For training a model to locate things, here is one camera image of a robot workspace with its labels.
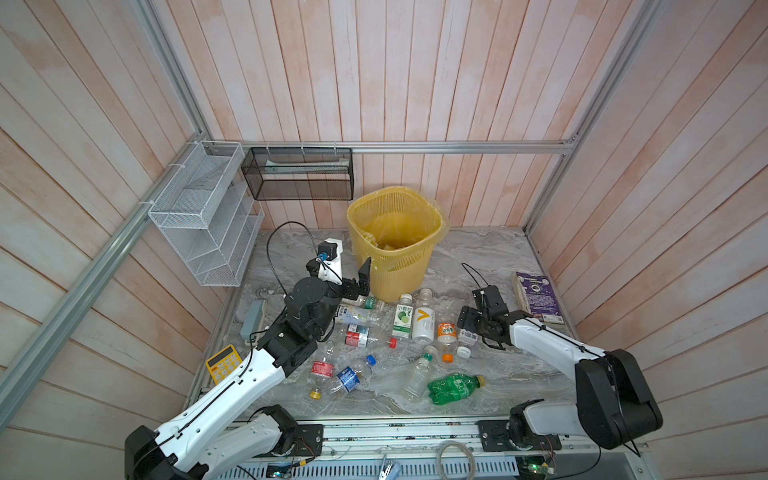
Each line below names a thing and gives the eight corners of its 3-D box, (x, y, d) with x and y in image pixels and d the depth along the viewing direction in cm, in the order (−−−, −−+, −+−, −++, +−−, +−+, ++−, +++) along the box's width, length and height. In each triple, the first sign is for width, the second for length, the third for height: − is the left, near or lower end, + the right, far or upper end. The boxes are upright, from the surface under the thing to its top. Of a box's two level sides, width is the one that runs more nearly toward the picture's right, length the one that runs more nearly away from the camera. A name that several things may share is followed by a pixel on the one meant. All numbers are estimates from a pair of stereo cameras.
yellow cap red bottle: (310, 400, 81) (307, 395, 77) (315, 361, 88) (312, 355, 84) (331, 400, 81) (329, 395, 77) (335, 361, 88) (333, 355, 84)
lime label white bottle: (391, 338, 92) (391, 334, 89) (397, 296, 101) (397, 292, 99) (410, 341, 91) (410, 337, 89) (414, 298, 101) (414, 294, 98)
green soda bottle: (432, 407, 80) (434, 404, 77) (425, 385, 84) (427, 381, 81) (485, 392, 83) (489, 388, 80) (476, 372, 86) (480, 367, 83)
